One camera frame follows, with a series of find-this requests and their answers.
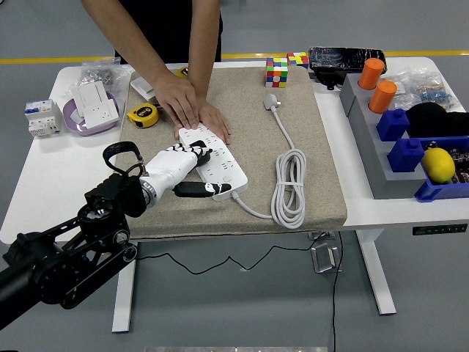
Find grey stepped peg block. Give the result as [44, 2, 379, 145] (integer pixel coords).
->
[339, 73, 428, 200]

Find small Rubik's cube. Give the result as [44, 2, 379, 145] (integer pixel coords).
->
[286, 51, 310, 70]

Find large Rubik's cube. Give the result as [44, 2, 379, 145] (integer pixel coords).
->
[265, 56, 289, 89]

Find small silver metal bracket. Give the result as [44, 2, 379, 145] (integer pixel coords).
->
[307, 230, 336, 242]

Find white power strip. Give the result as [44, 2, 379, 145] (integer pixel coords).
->
[178, 124, 248, 202]

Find yellow tape measure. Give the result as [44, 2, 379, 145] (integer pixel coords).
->
[126, 103, 160, 130]

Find white wall socket panel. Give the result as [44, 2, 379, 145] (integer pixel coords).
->
[83, 100, 121, 130]

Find white wall switch box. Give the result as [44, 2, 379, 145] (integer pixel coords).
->
[130, 75, 157, 100]

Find large silver metal bracket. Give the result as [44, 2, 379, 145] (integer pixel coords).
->
[310, 243, 344, 275]

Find black cloth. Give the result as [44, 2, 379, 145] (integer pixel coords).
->
[405, 102, 469, 139]

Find white power strip cord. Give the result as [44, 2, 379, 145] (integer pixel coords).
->
[229, 92, 307, 230]

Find person's left hand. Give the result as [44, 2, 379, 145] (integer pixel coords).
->
[197, 98, 233, 145]

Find black table control panel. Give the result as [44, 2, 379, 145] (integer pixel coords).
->
[412, 223, 469, 236]

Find yellow lemon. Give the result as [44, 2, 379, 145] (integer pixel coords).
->
[421, 147, 457, 184]

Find person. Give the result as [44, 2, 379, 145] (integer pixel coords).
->
[114, 0, 223, 64]

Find purple bowl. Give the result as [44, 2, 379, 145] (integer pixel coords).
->
[62, 91, 121, 137]

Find grey-brown fabric mat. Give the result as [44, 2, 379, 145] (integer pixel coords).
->
[115, 66, 348, 241]

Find orange cylinder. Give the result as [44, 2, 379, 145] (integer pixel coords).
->
[358, 57, 385, 90]
[368, 80, 398, 114]

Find thin black plug cord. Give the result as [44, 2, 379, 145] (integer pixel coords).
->
[124, 230, 344, 352]

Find clear bag of coloured parts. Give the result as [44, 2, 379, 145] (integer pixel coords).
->
[384, 71, 457, 113]

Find white table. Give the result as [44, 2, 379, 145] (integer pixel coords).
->
[0, 56, 469, 334]

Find white wall switch panel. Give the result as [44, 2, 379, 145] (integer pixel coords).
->
[70, 81, 109, 118]

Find white circuit breaker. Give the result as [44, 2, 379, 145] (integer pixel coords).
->
[24, 99, 62, 139]

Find person's right hand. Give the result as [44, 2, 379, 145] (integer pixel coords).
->
[152, 69, 201, 130]

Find blue plastic peg block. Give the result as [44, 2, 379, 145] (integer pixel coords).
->
[376, 108, 410, 142]
[387, 138, 426, 173]

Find black plastic-wrapped device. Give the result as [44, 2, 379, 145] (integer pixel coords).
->
[308, 45, 388, 91]

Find dark small electronic parts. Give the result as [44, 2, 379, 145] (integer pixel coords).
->
[449, 146, 469, 184]

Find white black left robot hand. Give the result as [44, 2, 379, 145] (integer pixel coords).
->
[144, 140, 233, 202]

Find clear bag of screws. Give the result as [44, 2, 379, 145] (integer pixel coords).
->
[60, 60, 135, 100]

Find blue plastic bin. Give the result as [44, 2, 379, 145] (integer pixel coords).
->
[414, 135, 469, 203]

